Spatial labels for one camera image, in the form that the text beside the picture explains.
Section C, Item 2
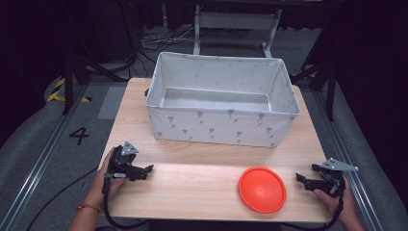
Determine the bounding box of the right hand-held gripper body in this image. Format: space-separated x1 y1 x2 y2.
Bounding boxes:
311 157 360 197

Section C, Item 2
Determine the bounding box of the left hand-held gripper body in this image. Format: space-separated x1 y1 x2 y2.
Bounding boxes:
107 141 149 182

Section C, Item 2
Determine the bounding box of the person's right hand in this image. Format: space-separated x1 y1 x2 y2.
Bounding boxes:
313 175 362 226

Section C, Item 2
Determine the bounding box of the person's left hand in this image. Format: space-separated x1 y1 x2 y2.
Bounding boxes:
84 146 130 210

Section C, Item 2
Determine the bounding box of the orange round plastic plate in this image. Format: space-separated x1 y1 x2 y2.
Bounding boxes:
238 166 288 215

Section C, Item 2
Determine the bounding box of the grey fabric storage box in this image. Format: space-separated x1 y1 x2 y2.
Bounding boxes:
145 51 302 149

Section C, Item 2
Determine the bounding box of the black tripod stand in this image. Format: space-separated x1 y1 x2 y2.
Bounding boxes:
289 18 343 122
60 0 138 116

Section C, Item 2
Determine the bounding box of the grey metal stand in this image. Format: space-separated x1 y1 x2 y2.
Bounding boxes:
192 4 284 59

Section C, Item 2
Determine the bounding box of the aluminium floor rail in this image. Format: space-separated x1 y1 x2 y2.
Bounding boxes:
0 84 89 231
311 90 384 231

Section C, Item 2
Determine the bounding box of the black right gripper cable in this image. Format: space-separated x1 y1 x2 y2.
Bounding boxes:
281 175 347 231

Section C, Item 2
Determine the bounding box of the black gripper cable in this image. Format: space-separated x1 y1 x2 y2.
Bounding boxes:
281 175 347 231
102 175 152 231

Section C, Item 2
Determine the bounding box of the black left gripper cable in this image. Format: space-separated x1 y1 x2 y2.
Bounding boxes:
102 175 152 231

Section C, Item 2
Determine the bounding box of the red and gold bracelet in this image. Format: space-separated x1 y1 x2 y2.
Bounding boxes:
73 203 101 215

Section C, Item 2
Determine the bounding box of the thin black floor cable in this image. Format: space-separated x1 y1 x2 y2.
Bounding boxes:
25 166 99 231

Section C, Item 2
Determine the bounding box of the bundle of floor cables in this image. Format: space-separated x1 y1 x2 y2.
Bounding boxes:
137 26 196 57

